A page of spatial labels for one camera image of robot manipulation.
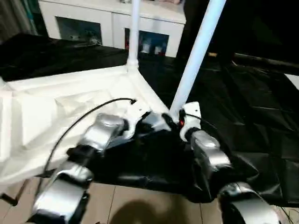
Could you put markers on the white flat board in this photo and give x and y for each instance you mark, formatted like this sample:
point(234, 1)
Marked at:
point(293, 79)

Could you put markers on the grey curtain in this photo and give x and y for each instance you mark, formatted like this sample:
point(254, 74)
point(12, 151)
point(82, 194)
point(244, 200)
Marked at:
point(11, 16)

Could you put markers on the teal curtain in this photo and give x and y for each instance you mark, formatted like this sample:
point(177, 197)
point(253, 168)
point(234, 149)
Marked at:
point(32, 14)

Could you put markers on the black work table leg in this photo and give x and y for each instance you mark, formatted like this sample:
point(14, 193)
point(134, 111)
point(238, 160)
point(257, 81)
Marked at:
point(8, 199)

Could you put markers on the black work mat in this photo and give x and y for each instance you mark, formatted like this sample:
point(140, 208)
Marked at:
point(252, 116)

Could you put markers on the white glass-door cabinet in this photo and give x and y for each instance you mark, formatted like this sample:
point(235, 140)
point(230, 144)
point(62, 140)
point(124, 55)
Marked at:
point(112, 21)

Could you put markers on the small tan tag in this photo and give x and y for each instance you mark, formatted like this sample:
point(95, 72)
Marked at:
point(213, 54)

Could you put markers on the white plastic table leg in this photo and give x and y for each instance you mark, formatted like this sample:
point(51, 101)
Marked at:
point(133, 32)
point(198, 51)

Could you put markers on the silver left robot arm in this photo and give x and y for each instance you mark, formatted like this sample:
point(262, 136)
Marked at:
point(79, 158)

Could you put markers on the white plastic table top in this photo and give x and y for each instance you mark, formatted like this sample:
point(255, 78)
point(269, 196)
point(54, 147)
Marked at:
point(56, 107)

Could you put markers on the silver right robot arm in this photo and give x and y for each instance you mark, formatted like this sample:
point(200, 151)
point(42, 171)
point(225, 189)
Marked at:
point(219, 163)

